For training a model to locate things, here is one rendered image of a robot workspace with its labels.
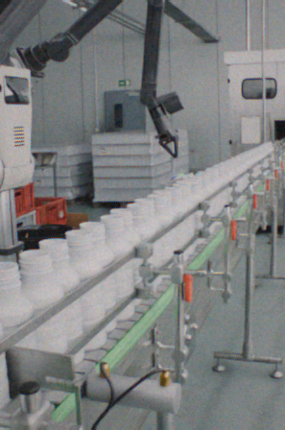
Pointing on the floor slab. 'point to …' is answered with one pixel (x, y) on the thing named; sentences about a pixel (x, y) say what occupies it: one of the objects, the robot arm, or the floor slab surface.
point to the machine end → (284, 106)
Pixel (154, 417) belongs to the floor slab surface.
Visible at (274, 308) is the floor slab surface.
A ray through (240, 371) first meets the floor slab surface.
